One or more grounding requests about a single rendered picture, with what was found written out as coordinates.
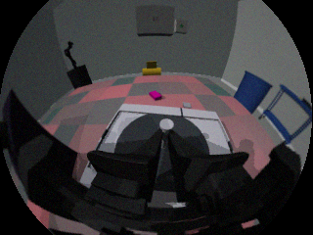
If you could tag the magenta rectangular block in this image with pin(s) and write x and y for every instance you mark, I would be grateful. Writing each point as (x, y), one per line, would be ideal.
(154, 95)

